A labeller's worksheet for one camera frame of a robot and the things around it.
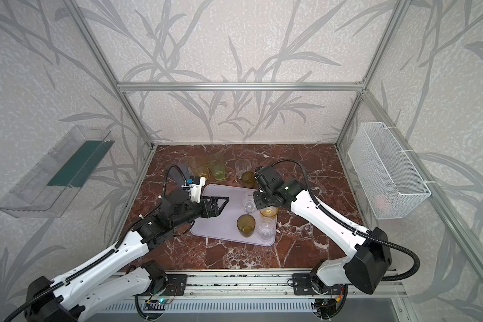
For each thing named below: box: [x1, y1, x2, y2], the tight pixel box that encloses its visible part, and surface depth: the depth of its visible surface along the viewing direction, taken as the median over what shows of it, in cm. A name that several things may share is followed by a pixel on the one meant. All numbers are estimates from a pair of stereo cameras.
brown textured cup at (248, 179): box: [241, 171, 256, 189], surface depth 101 cm
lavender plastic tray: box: [189, 184, 279, 247], surface depth 86 cm
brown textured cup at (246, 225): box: [236, 213, 257, 238], surface depth 84 cm
